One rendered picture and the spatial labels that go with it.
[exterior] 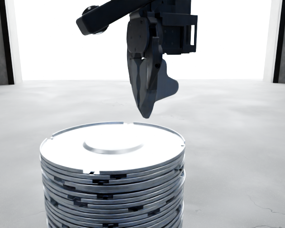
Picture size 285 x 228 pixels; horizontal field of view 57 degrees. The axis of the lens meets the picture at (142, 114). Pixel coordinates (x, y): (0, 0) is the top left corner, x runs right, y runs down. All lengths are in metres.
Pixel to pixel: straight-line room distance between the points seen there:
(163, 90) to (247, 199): 0.61
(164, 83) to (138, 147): 0.17
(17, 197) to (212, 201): 0.62
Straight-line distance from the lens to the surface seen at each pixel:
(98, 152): 0.50
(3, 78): 4.09
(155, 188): 0.46
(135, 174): 0.43
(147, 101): 0.38
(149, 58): 0.36
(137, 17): 0.39
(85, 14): 0.34
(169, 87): 0.40
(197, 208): 0.84
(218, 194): 0.93
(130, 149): 0.50
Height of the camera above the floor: 0.46
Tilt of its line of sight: 14 degrees down
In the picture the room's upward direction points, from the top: straight up
